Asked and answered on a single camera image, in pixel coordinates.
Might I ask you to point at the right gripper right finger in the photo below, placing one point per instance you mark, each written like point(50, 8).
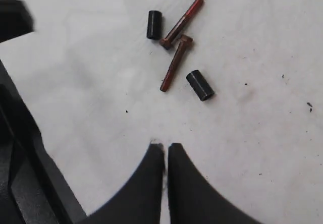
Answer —
point(191, 196)

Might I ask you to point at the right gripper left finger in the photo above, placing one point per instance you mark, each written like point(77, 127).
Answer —
point(141, 191)

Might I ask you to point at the black cylindrical sleeve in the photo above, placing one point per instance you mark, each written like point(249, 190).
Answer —
point(154, 24)
point(200, 85)

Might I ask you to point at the copper-coloured bolt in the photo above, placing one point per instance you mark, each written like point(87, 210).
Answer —
point(182, 22)
point(176, 62)

